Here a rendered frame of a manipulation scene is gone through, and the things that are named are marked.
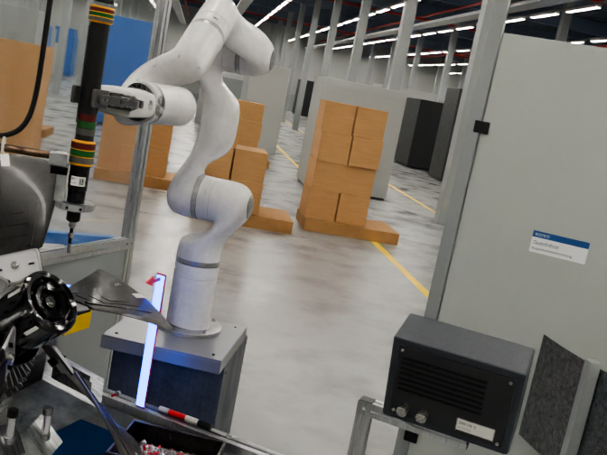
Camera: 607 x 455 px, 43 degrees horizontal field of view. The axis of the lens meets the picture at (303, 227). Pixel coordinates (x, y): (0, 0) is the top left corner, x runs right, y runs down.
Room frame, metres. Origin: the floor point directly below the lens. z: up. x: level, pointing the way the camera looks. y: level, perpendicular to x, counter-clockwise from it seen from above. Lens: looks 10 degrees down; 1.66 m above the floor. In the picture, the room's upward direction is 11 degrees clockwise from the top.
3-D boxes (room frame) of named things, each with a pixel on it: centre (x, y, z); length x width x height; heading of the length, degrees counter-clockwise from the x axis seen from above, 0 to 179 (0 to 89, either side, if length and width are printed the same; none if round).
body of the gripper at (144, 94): (1.51, 0.38, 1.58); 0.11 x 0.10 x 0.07; 159
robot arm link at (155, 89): (1.56, 0.36, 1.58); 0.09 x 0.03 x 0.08; 69
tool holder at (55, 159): (1.40, 0.43, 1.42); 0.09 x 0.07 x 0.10; 104
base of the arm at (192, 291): (2.07, 0.27, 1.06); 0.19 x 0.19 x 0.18
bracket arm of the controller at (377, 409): (1.52, -0.30, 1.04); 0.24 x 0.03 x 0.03; 69
